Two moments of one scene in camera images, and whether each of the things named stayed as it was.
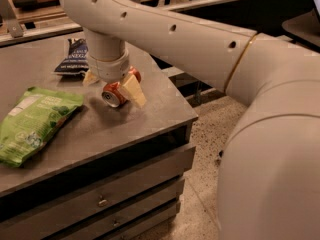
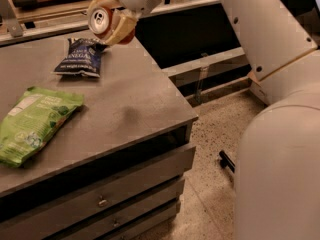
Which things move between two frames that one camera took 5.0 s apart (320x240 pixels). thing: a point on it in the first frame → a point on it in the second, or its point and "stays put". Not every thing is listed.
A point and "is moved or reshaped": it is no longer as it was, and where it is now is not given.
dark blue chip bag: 76,62 stays put
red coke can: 113,94 is moved or reshaped
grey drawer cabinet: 117,173 stays put
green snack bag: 30,123 stays put
